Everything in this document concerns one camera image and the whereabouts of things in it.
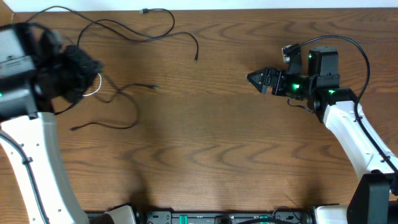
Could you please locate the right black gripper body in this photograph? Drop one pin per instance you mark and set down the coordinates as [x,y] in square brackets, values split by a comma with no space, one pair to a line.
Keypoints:
[293,85]

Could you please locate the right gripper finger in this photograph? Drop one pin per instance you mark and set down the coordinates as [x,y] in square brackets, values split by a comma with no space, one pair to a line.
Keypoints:
[262,75]
[262,85]

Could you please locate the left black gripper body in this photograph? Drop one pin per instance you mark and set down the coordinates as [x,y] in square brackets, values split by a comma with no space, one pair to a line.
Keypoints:
[76,76]

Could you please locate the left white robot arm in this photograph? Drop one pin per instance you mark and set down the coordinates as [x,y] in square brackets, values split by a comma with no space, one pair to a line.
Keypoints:
[33,73]

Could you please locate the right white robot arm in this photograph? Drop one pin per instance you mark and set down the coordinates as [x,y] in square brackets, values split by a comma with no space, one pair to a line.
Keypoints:
[374,163]

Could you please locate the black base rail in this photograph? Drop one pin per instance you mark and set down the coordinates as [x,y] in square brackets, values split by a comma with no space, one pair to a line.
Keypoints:
[284,215]

